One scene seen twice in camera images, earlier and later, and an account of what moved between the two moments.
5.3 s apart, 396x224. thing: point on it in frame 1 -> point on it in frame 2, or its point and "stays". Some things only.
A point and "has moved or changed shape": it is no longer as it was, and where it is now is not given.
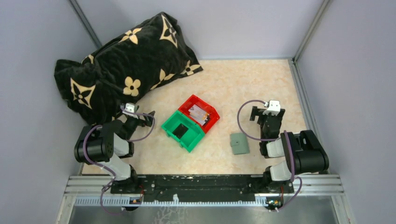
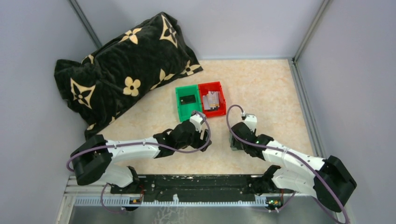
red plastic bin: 214,115 -> 203,89
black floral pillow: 97,86 stays
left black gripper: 148,119 -> 200,143
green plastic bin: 195,132 has moved or changed shape
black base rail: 201,188 stays
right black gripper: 258,112 -> 236,144
